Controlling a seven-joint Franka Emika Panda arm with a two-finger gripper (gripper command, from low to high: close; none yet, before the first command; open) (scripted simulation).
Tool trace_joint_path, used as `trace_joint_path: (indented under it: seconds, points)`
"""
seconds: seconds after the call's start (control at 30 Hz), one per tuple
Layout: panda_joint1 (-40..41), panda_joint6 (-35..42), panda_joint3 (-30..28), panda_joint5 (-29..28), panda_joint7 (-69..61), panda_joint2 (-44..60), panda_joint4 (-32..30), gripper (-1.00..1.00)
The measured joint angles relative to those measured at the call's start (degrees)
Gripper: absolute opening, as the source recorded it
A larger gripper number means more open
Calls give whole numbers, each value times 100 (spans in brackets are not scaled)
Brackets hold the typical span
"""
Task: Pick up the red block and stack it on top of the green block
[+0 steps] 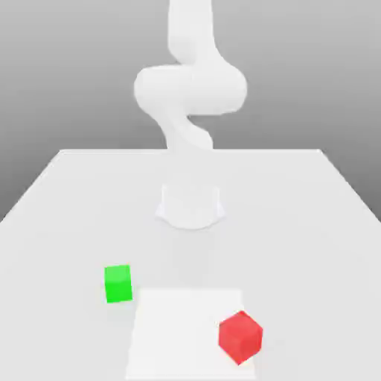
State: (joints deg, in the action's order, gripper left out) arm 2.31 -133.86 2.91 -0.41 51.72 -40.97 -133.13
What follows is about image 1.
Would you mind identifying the small red cube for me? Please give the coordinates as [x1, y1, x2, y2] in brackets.
[217, 310, 264, 366]

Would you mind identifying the small green cube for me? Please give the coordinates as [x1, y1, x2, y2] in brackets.
[103, 263, 134, 304]

